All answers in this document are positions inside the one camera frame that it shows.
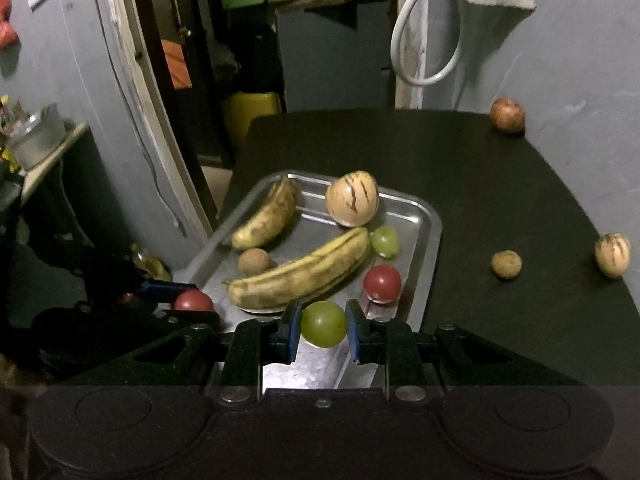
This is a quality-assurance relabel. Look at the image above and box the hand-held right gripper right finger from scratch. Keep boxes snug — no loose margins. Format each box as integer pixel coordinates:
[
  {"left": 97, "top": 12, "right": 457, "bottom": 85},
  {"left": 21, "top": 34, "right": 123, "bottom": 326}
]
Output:
[{"left": 345, "top": 299, "right": 582, "bottom": 405}]

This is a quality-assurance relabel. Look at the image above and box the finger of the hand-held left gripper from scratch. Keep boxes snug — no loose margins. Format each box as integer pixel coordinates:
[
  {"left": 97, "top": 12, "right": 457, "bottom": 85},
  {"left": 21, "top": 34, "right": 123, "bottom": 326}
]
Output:
[
  {"left": 159, "top": 310, "right": 222, "bottom": 333},
  {"left": 135, "top": 280, "right": 201, "bottom": 303}
]

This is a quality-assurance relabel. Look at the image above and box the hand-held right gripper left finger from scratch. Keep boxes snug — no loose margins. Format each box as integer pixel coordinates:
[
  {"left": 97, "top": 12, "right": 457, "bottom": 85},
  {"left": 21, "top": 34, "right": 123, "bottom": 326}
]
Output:
[{"left": 65, "top": 300, "right": 302, "bottom": 405}]

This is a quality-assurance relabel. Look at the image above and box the red plum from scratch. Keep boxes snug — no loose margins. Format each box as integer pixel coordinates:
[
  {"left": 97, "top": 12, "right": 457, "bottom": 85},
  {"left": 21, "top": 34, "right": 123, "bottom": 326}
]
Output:
[
  {"left": 363, "top": 264, "right": 402, "bottom": 304},
  {"left": 173, "top": 290, "right": 215, "bottom": 312}
]

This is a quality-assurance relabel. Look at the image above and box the green grape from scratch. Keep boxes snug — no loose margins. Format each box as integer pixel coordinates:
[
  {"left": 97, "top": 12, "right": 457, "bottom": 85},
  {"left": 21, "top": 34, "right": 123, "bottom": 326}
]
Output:
[
  {"left": 300, "top": 300, "right": 348, "bottom": 348},
  {"left": 370, "top": 226, "right": 401, "bottom": 260}
]

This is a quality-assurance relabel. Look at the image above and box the long yellow banana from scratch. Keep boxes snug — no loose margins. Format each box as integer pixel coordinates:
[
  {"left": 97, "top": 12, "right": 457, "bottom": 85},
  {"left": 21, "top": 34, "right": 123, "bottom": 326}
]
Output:
[{"left": 222, "top": 227, "right": 372, "bottom": 310}]

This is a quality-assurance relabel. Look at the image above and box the small brown fruit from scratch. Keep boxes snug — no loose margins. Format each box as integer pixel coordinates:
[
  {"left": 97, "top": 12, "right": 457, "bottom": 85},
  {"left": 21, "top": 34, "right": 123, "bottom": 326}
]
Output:
[
  {"left": 237, "top": 248, "right": 273, "bottom": 277},
  {"left": 491, "top": 250, "right": 523, "bottom": 280}
]

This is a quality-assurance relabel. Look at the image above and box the metal tray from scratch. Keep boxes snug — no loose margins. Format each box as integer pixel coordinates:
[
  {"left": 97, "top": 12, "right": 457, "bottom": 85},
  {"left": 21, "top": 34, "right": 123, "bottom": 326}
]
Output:
[{"left": 172, "top": 170, "right": 443, "bottom": 390}]

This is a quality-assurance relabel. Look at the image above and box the striped pepino melon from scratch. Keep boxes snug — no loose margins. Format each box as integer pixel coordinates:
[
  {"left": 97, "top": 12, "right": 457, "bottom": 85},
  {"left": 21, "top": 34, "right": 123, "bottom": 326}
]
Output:
[{"left": 325, "top": 170, "right": 380, "bottom": 227}]

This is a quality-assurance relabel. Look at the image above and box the yellow oil bottle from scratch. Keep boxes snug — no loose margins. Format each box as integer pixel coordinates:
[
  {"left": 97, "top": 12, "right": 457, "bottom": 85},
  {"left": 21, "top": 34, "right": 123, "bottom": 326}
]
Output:
[{"left": 131, "top": 242, "right": 173, "bottom": 282}]

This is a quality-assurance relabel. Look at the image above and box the short yellow banana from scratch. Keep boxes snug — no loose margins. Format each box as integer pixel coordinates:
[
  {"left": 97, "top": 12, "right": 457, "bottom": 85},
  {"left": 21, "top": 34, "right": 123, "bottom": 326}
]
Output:
[{"left": 231, "top": 176, "right": 302, "bottom": 250}]

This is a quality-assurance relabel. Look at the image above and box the beige countertop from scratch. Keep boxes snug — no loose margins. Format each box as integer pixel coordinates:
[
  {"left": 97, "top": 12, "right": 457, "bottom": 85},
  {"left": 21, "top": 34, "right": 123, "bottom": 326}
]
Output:
[{"left": 20, "top": 121, "right": 91, "bottom": 206}]

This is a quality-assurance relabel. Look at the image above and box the yellow container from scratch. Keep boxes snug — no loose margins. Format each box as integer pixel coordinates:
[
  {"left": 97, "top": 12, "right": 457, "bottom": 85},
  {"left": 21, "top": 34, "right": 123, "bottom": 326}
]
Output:
[{"left": 222, "top": 91, "right": 284, "bottom": 161}]

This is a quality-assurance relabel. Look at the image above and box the metal pot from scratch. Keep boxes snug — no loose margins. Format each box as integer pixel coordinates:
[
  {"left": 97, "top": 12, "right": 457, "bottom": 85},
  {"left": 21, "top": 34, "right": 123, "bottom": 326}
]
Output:
[{"left": 7, "top": 104, "right": 68, "bottom": 171}]

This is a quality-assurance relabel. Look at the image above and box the orange cloth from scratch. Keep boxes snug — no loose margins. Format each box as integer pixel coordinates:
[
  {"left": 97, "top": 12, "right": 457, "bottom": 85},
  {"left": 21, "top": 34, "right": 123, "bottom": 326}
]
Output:
[{"left": 161, "top": 40, "right": 193, "bottom": 91}]

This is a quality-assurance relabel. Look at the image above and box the walnut near right edge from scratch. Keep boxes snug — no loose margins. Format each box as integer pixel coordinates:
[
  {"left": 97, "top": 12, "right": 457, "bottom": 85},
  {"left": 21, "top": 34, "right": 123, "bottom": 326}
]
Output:
[{"left": 594, "top": 233, "right": 632, "bottom": 278}]

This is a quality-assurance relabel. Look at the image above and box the red mesh bag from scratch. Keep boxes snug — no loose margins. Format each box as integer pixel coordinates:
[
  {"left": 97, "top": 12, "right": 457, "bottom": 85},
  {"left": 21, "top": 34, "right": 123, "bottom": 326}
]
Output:
[{"left": 0, "top": 0, "right": 19, "bottom": 52}]

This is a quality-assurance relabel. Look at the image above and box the wooden shelf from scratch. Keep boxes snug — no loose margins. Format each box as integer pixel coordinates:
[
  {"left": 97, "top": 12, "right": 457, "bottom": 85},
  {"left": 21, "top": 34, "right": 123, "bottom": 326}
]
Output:
[{"left": 272, "top": 0, "right": 376, "bottom": 15}]

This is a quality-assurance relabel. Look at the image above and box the white door frame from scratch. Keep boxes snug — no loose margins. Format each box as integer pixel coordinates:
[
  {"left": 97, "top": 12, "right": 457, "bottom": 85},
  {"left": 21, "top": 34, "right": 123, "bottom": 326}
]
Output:
[{"left": 102, "top": 0, "right": 218, "bottom": 246}]

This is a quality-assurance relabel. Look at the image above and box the white cable loop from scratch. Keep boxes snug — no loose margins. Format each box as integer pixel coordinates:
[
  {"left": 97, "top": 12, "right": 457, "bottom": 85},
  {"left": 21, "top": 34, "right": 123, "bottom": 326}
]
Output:
[{"left": 390, "top": 0, "right": 463, "bottom": 87}]

